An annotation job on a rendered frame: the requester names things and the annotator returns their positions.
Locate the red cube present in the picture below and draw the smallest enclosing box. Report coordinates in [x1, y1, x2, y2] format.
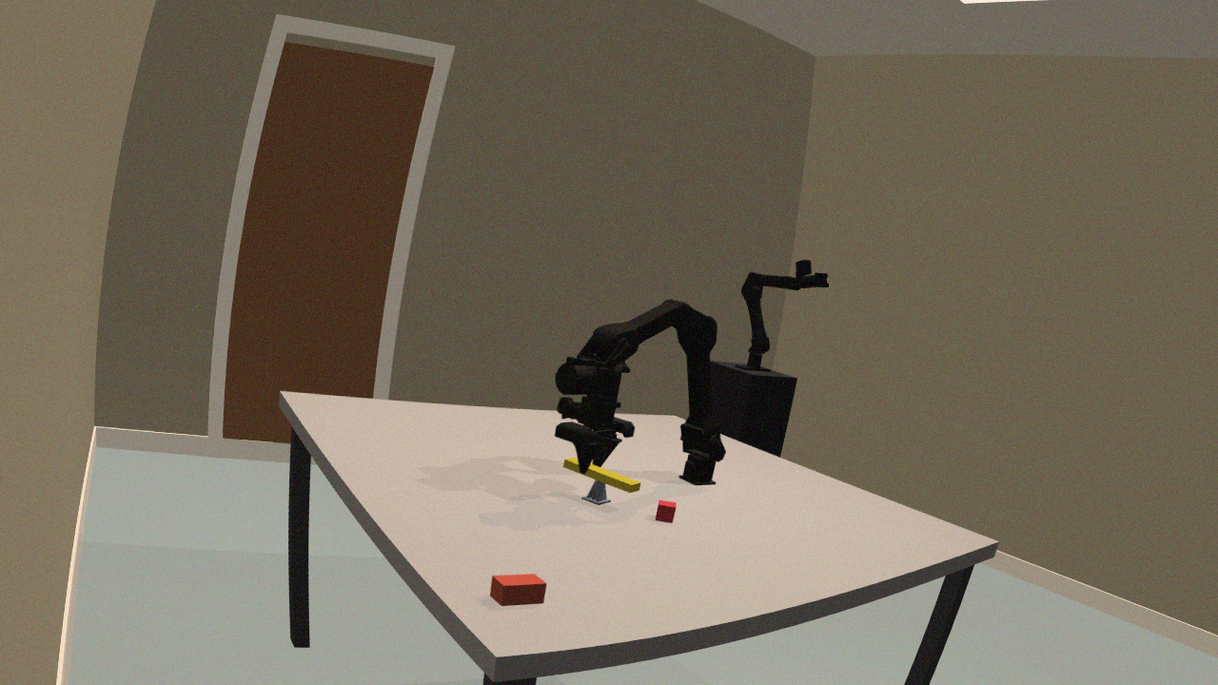
[657, 500, 677, 523]

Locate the red rectangular block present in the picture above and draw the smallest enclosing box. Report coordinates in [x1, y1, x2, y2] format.
[490, 574, 547, 606]

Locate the yellow bar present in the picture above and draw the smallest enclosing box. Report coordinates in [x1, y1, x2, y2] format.
[563, 458, 641, 492]

